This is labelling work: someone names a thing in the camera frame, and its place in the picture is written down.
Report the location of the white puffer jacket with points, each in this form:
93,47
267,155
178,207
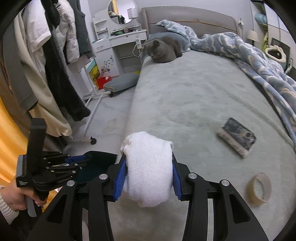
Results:
68,34

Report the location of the person's left hand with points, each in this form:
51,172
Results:
16,198

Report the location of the bedside lamp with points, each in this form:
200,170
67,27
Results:
252,36

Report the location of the grey cat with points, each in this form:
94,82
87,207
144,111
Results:
164,51

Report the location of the white table lamp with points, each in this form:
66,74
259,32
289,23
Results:
133,13

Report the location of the white wardrobe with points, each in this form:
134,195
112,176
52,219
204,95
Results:
275,25

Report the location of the person's left forearm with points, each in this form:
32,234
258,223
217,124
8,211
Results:
5,209

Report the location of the blue patterned blanket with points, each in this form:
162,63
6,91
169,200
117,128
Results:
249,55

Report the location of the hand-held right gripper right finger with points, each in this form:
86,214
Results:
177,183

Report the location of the blue bundle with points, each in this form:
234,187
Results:
260,18

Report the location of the dark grey knit garment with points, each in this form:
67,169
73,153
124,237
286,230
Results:
84,34

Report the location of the black fuzzy coat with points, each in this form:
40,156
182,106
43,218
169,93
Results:
67,92

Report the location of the cream coat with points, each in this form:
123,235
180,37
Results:
46,104

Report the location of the black chair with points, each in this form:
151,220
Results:
285,49

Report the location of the pile of small toiletries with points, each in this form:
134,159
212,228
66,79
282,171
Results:
123,32

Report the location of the white plush cushion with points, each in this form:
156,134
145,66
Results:
268,53

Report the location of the white dressing table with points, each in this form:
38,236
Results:
120,55

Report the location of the red box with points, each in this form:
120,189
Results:
101,82

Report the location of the grey bed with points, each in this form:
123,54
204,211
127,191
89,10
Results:
196,99

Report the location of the round mirror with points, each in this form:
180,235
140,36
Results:
122,10

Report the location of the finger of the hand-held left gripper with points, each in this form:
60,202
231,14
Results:
67,168
76,158

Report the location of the white power strip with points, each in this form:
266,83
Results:
138,43

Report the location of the yellow picture box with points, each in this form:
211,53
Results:
93,71

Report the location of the beige tape roll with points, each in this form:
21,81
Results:
267,188

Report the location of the white cloth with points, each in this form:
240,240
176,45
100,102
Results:
148,162

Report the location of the white clothes rack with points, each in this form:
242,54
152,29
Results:
92,111

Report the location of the yellow-green cloth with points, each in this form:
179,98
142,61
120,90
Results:
265,40

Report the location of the white shirt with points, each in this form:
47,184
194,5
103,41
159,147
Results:
37,34

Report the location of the grey floor cushion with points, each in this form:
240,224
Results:
121,83

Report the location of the grey padded headboard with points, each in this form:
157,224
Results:
185,16

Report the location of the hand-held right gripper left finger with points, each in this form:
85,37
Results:
120,183

